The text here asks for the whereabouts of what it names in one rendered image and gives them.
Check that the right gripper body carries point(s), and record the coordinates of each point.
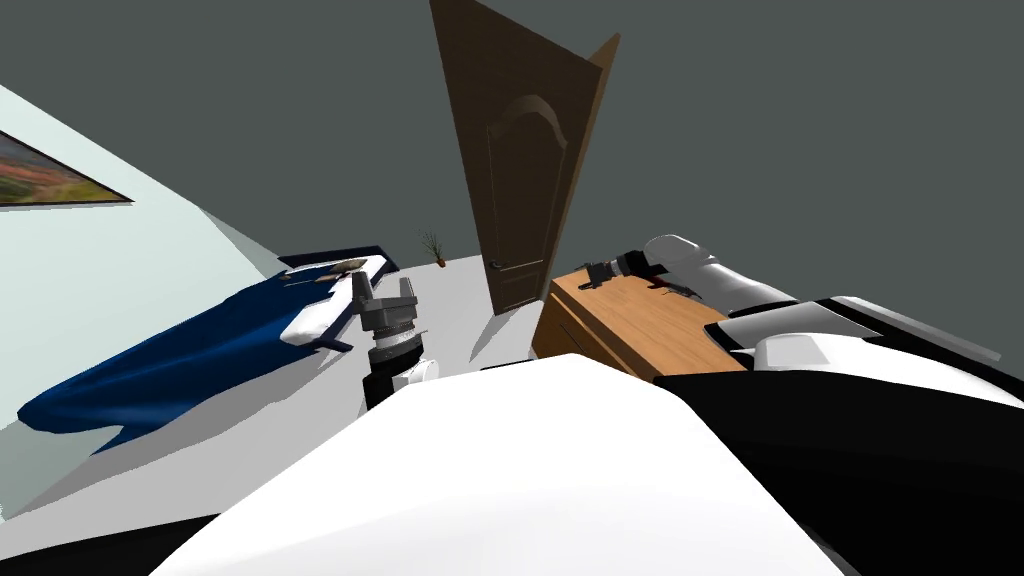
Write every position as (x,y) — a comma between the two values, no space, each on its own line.
(602,274)

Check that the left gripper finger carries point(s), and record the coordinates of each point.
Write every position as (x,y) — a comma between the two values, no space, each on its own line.
(406,290)
(362,290)

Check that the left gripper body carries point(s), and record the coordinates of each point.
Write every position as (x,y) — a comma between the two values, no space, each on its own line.
(389,313)

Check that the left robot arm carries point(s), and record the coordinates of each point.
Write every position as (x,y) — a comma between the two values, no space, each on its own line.
(394,376)

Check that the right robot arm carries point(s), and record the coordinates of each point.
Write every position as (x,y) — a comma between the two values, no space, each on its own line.
(880,416)

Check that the small potted plant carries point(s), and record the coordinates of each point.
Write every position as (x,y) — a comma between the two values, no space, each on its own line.
(434,246)

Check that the light wooden desk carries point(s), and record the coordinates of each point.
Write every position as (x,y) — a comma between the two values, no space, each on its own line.
(632,328)

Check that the brown wooden door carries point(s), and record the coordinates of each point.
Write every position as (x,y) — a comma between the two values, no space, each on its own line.
(520,144)

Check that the bed with blue blanket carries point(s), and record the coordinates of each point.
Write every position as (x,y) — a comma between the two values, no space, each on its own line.
(192,360)

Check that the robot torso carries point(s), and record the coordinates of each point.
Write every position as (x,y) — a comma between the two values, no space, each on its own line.
(512,480)

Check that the framed landscape picture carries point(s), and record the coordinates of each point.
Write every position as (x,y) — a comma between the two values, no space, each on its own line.
(40,180)

